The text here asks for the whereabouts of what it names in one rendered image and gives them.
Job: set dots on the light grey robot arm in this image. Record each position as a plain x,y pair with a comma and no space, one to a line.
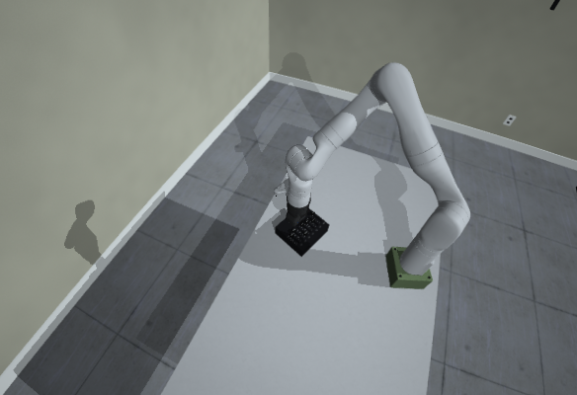
392,83

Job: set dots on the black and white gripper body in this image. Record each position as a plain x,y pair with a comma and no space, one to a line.
297,206

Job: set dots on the black lighting desk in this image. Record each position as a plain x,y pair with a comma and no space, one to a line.
305,234

